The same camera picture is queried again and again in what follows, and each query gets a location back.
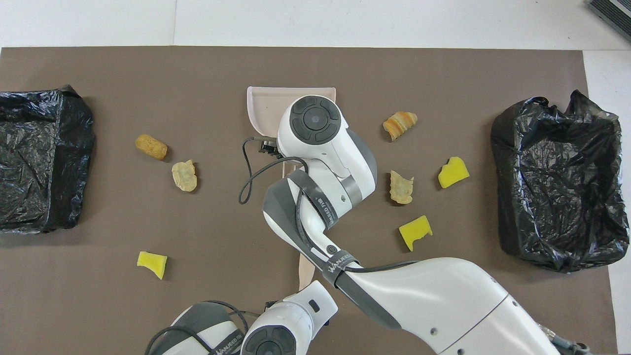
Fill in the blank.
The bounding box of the beige plastic dustpan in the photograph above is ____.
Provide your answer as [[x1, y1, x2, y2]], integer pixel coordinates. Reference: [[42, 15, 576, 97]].
[[246, 86, 337, 190]]

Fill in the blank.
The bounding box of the beige hand brush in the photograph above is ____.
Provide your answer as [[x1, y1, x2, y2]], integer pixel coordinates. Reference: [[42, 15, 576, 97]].
[[298, 249, 316, 292]]

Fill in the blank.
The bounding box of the pale torn bread piece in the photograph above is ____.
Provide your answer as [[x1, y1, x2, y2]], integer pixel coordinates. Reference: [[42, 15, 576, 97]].
[[389, 170, 415, 205], [171, 159, 198, 192]]

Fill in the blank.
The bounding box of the brown bread roll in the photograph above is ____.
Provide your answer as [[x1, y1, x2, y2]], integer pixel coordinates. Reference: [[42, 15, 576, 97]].
[[135, 134, 169, 161]]

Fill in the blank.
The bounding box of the yellow green sponge piece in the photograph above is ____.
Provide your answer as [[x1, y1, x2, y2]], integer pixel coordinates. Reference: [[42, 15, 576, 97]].
[[137, 251, 168, 280]]

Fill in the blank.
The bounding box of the orange striped croissant piece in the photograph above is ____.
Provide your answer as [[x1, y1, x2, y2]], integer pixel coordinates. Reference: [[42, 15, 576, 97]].
[[383, 111, 419, 142]]

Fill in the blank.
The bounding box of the notched yellow sponge piece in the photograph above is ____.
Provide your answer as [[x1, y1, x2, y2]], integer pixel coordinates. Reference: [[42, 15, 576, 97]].
[[398, 215, 433, 252]]

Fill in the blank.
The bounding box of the black bag lined bin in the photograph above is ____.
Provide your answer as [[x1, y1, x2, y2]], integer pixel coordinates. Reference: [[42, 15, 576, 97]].
[[0, 85, 97, 235], [491, 90, 631, 273]]

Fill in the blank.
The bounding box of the brown table mat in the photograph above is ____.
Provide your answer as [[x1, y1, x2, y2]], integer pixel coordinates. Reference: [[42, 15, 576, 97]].
[[0, 47, 618, 355]]

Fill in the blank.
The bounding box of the dark grey ribbed panel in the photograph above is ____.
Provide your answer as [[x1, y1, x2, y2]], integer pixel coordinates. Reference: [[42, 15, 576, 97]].
[[586, 0, 631, 42]]

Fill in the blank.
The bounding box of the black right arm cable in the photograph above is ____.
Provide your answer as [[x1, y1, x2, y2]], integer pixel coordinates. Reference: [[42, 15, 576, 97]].
[[239, 137, 420, 274]]

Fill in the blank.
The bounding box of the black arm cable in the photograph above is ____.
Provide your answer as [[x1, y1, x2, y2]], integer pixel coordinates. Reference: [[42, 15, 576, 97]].
[[239, 137, 420, 274], [144, 300, 249, 355]]

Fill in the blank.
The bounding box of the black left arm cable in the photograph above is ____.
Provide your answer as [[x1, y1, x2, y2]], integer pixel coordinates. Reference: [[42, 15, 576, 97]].
[[144, 300, 249, 355]]

